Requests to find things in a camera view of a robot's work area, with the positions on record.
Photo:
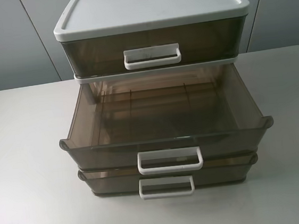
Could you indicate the brown drawer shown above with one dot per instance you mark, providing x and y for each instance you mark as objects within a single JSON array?
[
  {"x": 186, "y": 44},
  {"x": 129, "y": 181},
  {"x": 209, "y": 108}
]

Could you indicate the white drawer cabinet frame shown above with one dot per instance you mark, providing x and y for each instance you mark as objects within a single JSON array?
[{"x": 85, "y": 19}]

